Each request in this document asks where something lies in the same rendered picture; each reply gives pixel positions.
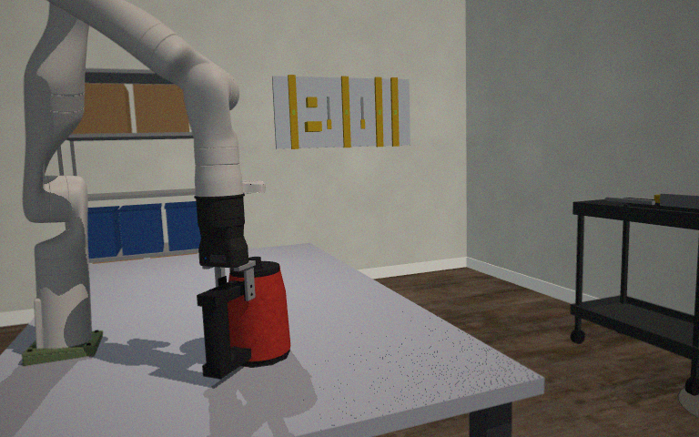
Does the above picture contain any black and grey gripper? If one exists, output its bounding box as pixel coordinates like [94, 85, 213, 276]
[194, 164, 266, 301]

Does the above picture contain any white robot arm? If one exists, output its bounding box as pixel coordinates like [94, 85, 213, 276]
[23, 0, 239, 349]

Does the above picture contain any red kettle with black handle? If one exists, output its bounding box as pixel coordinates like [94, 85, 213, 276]
[197, 257, 290, 379]

